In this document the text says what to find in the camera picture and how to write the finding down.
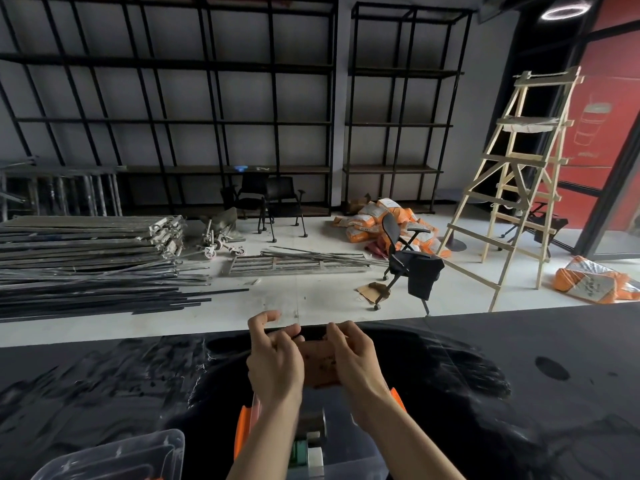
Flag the person's right hand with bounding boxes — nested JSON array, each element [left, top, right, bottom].
[[323, 321, 396, 426]]

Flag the person's left hand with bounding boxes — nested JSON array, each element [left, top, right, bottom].
[[247, 310, 306, 411]]

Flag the brown cardboard card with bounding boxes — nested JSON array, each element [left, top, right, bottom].
[[297, 339, 347, 390]]

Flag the person's right forearm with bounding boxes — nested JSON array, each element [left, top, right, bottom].
[[350, 392, 467, 480]]

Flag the person's left forearm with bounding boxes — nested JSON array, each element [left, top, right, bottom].
[[226, 395, 307, 480]]

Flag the flat cardboard piece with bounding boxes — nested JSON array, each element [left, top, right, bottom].
[[354, 282, 391, 304]]

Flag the black cloth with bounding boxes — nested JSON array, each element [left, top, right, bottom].
[[407, 253, 446, 300]]

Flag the clear storage box orange latches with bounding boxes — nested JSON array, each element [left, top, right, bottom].
[[233, 387, 407, 480]]

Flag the scaffold caster wheels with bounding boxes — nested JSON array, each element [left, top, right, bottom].
[[199, 219, 247, 260]]

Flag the black swivel office chair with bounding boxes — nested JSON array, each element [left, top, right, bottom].
[[372, 212, 446, 316]]

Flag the pile of orange sacks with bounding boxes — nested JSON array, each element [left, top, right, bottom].
[[332, 197, 454, 259]]

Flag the white small box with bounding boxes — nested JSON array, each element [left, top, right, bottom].
[[307, 446, 327, 479]]

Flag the brown cardboard box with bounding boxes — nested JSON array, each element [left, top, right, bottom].
[[347, 193, 374, 216]]

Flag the black folding chair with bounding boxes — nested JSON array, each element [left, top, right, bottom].
[[220, 172, 277, 244], [264, 175, 309, 240]]

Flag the clear plastic lid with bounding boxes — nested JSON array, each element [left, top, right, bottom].
[[31, 429, 186, 480]]

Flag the bundle of dark metal rods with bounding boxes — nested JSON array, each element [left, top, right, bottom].
[[0, 265, 251, 324]]

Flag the black low chair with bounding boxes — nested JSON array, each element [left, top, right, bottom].
[[500, 199, 570, 259]]

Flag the wooden step ladder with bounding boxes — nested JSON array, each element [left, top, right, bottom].
[[437, 66, 584, 313]]

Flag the orange white single sack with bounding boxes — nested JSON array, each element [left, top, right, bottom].
[[552, 255, 640, 306]]

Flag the wide black metal shelf rack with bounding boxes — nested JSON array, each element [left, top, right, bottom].
[[0, 0, 339, 218]]

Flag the narrow black metal shelf rack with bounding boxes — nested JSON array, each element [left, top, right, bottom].
[[342, 1, 474, 215]]

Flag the metal scaffold frames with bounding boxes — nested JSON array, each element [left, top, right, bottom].
[[0, 159, 124, 221]]

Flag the metal ladder frame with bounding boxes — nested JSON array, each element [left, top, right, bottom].
[[222, 246, 375, 278]]

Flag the round grey pedestal table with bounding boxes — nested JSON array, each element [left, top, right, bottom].
[[434, 187, 497, 253]]

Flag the ring ceiling light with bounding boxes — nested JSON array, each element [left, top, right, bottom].
[[540, 0, 592, 21]]

